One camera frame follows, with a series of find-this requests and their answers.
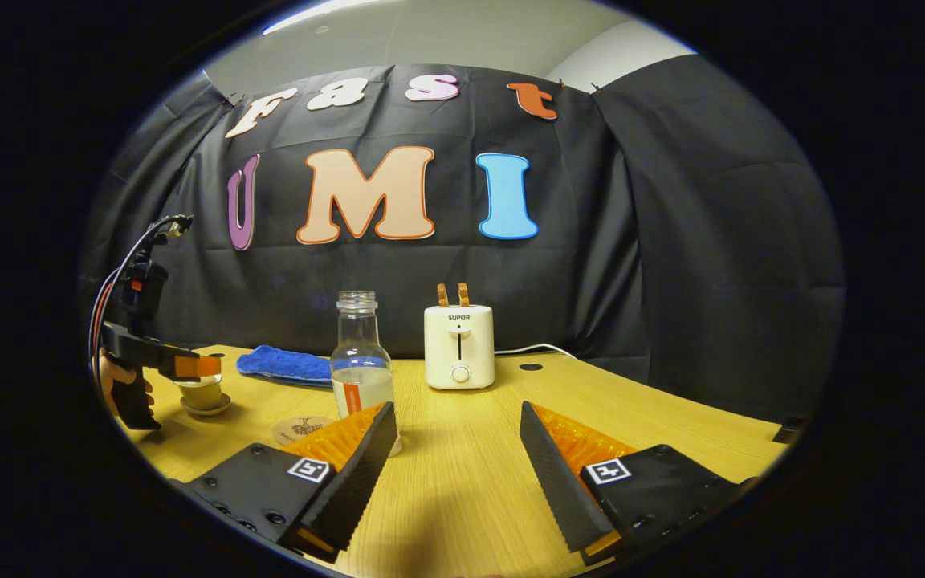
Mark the small black object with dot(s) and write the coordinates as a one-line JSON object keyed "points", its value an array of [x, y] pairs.
{"points": [[788, 431]]}

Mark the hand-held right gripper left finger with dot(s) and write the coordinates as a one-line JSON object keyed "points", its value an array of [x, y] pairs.
{"points": [[354, 482]]}

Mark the round brown coaster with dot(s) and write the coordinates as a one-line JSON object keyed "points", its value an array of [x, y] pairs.
{"points": [[298, 429]]}

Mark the blue towel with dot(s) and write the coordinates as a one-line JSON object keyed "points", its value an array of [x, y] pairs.
{"points": [[286, 365]]}

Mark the cream teacup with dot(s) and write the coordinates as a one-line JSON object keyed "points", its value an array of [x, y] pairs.
{"points": [[201, 393]]}

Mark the clear glass water bottle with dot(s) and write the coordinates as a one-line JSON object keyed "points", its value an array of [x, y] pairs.
{"points": [[360, 361]]}

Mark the white toaster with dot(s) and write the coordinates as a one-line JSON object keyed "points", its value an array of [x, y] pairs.
{"points": [[459, 345]]}

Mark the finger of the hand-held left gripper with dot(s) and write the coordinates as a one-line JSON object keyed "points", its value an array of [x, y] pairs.
{"points": [[197, 366]]}

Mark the cream saucer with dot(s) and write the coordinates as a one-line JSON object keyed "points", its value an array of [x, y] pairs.
{"points": [[205, 409]]}

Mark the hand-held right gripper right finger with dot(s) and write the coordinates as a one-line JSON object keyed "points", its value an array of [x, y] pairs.
{"points": [[559, 482]]}

